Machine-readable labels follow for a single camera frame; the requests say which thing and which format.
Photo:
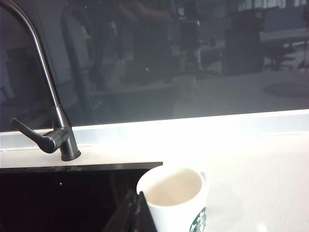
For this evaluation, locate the black undermount sink basin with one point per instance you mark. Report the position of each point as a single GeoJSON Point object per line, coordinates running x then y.
{"type": "Point", "coordinates": [60, 200]}

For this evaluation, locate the white Starbucks ceramic mug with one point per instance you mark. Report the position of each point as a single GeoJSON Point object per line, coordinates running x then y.
{"type": "Point", "coordinates": [178, 193]}

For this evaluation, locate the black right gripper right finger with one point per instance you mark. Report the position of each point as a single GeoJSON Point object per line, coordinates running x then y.
{"type": "Point", "coordinates": [143, 217]}

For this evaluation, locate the tall stainless steel faucet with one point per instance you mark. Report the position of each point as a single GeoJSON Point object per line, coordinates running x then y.
{"type": "Point", "coordinates": [48, 79]}

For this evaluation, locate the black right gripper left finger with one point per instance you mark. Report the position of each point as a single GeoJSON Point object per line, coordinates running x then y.
{"type": "Point", "coordinates": [123, 220]}

